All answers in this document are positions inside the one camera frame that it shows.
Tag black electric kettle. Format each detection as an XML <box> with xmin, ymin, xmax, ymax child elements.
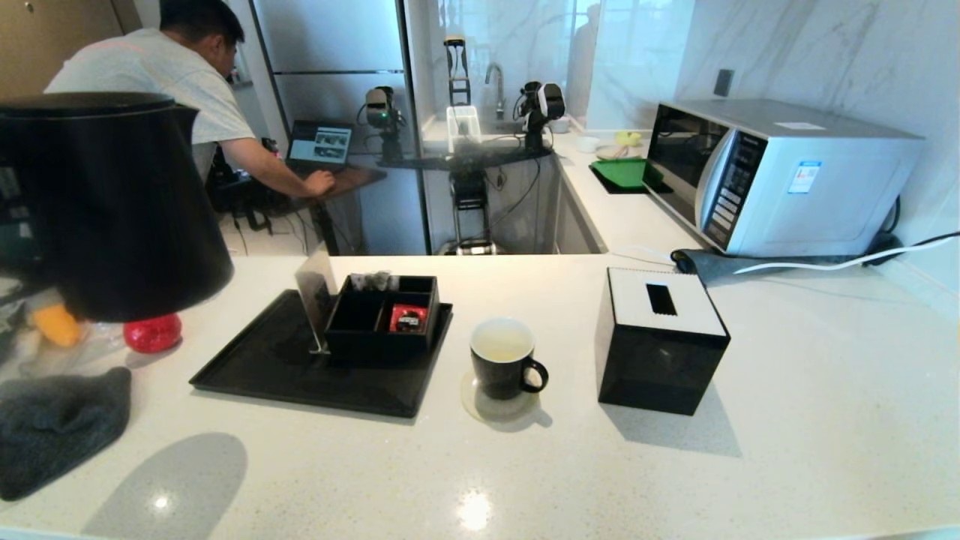
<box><xmin>0</xmin><ymin>91</ymin><xmax>235</xmax><ymax>323</ymax></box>

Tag grey tea bag packets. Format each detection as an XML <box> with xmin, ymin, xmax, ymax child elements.
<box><xmin>351</xmin><ymin>271</ymin><xmax>402</xmax><ymax>292</ymax></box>

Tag red foil ball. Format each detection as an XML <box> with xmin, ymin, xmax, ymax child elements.
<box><xmin>124</xmin><ymin>313</ymin><xmax>183</xmax><ymax>354</ymax></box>

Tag person in grey t-shirt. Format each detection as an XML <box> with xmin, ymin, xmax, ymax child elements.
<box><xmin>43</xmin><ymin>0</ymin><xmax>337</xmax><ymax>200</ymax></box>

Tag dark grey fuzzy towel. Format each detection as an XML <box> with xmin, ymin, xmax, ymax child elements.
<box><xmin>0</xmin><ymin>366</ymin><xmax>133</xmax><ymax>502</ymax></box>

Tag black laptop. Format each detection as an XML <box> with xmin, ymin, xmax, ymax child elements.
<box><xmin>286</xmin><ymin>120</ymin><xmax>355</xmax><ymax>177</ymax></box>

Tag clear acrylic sign stand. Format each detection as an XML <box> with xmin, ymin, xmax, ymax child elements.
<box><xmin>294</xmin><ymin>250</ymin><xmax>338</xmax><ymax>355</ymax></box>

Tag brown wooden desk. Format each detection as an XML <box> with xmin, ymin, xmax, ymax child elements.
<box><xmin>217</xmin><ymin>166</ymin><xmax>389</xmax><ymax>218</ymax></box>

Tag black serving tray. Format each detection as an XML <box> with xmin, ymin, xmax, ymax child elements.
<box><xmin>188</xmin><ymin>289</ymin><xmax>455</xmax><ymax>419</ymax></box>

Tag silver refrigerator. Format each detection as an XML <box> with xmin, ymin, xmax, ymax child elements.
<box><xmin>251</xmin><ymin>0</ymin><xmax>432</xmax><ymax>256</ymax></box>

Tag black compartment organizer box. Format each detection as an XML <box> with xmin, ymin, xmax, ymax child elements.
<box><xmin>325</xmin><ymin>274</ymin><xmax>442</xmax><ymax>366</ymax></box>

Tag red coffee sachet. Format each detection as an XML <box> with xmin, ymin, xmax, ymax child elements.
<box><xmin>389</xmin><ymin>303</ymin><xmax>431</xmax><ymax>334</ymax></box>

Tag clear plastic rack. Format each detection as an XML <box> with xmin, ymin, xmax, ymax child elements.
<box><xmin>447</xmin><ymin>106</ymin><xmax>482</xmax><ymax>155</ymax></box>

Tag chrome kitchen faucet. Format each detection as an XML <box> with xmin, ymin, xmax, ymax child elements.
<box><xmin>484</xmin><ymin>63</ymin><xmax>505</xmax><ymax>121</ymax></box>

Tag black mug white inside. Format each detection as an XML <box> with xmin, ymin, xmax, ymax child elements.
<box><xmin>470</xmin><ymin>317</ymin><xmax>549</xmax><ymax>401</ymax></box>

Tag round white coaster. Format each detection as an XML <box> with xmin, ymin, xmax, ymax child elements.
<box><xmin>460</xmin><ymin>371</ymin><xmax>542</xmax><ymax>424</ymax></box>

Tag green tray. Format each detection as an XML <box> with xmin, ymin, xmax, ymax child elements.
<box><xmin>589</xmin><ymin>158</ymin><xmax>665</xmax><ymax>196</ymax></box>

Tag black tissue box white lid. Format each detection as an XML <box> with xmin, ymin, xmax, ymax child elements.
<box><xmin>594</xmin><ymin>268</ymin><xmax>731</xmax><ymax>416</ymax></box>

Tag dark grey folded cloth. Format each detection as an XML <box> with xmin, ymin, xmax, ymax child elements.
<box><xmin>670</xmin><ymin>249</ymin><xmax>886</xmax><ymax>287</ymax></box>

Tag silver microwave oven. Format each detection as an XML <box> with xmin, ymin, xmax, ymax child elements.
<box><xmin>646</xmin><ymin>99</ymin><xmax>925</xmax><ymax>259</ymax></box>

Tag grey camera head green light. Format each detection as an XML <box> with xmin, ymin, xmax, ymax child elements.
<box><xmin>365</xmin><ymin>86</ymin><xmax>406</xmax><ymax>162</ymax></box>

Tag black upright frame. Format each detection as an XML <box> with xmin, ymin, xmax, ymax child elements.
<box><xmin>444</xmin><ymin>36</ymin><xmax>472</xmax><ymax>108</ymax></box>

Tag white power cable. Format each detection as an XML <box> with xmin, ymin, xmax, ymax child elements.
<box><xmin>733</xmin><ymin>235</ymin><xmax>960</xmax><ymax>275</ymax></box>

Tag black power cable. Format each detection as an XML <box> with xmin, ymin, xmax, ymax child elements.
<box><xmin>862</xmin><ymin>196</ymin><xmax>960</xmax><ymax>260</ymax></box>

